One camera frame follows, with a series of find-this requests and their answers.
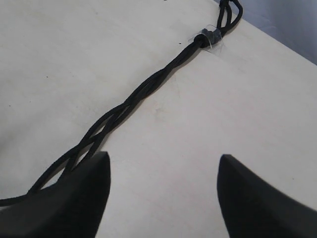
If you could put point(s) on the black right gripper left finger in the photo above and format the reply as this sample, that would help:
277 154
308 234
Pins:
71 208

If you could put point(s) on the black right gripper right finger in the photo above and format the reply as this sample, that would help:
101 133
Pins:
252 208

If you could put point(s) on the grey backdrop cloth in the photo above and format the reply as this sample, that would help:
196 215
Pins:
291 22

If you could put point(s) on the clear adhesive tape piece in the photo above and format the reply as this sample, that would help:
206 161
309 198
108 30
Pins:
211 37

